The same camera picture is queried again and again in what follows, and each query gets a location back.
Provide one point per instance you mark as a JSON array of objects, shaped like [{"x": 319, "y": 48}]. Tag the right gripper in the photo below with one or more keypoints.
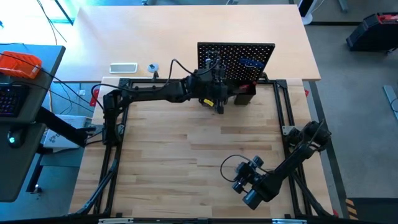
[{"x": 245, "y": 175}]

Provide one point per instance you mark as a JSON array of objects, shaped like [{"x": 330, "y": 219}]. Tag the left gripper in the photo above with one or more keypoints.
[{"x": 211, "y": 88}]

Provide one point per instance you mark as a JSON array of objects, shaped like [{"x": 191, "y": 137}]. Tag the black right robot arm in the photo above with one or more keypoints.
[{"x": 289, "y": 165}]

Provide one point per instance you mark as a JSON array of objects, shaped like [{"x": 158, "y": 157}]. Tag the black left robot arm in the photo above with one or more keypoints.
[{"x": 149, "y": 91}]

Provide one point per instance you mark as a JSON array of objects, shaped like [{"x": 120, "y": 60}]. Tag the black metal pegboard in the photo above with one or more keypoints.
[{"x": 242, "y": 51}]

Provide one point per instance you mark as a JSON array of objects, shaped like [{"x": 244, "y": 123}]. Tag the small tape roll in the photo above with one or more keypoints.
[{"x": 153, "y": 68}]

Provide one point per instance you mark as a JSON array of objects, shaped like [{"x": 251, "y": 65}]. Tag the light wooden desk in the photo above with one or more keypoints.
[{"x": 155, "y": 31}]

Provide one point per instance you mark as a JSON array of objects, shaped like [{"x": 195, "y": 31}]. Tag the white rectangular tray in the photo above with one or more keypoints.
[{"x": 123, "y": 68}]

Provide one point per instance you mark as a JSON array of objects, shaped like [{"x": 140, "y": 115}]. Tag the white cardboard box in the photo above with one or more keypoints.
[{"x": 68, "y": 119}]

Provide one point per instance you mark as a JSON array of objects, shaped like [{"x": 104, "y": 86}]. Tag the black diagonal strut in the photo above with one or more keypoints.
[{"x": 62, "y": 126}]

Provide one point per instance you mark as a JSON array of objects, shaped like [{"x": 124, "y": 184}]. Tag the black equipment case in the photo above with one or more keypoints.
[{"x": 373, "y": 34}]

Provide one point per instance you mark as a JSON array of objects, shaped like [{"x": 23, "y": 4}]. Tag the orange plastic case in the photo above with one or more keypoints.
[{"x": 18, "y": 65}]

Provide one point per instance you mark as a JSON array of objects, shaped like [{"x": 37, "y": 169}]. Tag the black keyboard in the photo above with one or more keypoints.
[{"x": 12, "y": 101}]

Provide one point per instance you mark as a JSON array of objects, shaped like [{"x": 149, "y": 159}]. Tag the black computer mouse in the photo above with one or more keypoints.
[{"x": 16, "y": 138}]

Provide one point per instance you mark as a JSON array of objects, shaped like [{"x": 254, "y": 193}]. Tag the dark grey side desk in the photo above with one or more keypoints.
[{"x": 18, "y": 161}]

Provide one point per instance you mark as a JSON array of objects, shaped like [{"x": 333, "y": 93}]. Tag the black frame clamp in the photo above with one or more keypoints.
[
  {"x": 155, "y": 76},
  {"x": 264, "y": 76}
]

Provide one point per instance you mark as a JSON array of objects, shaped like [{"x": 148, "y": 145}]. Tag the black aluminium table frame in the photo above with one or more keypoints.
[{"x": 280, "y": 102}]

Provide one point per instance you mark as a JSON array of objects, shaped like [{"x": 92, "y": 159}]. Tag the white pedestal base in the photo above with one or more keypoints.
[{"x": 308, "y": 17}]

